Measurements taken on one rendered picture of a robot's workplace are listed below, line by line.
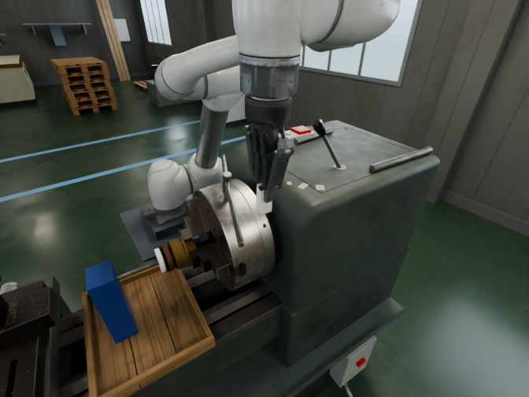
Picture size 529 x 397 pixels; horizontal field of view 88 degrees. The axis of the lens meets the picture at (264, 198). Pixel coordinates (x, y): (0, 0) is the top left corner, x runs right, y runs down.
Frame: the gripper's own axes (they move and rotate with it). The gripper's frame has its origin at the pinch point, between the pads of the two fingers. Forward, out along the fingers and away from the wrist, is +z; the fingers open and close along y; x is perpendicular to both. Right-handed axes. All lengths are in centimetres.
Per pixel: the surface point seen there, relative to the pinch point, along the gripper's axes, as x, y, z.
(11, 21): -137, -1043, 30
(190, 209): -8.7, -24.5, 16.3
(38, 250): -97, -198, 144
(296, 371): 12, 8, 79
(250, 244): 0.3, -6.1, 18.5
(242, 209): 1.4, -12.6, 12.1
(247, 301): 1.0, -9.4, 47.9
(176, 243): -15.3, -19.5, 22.0
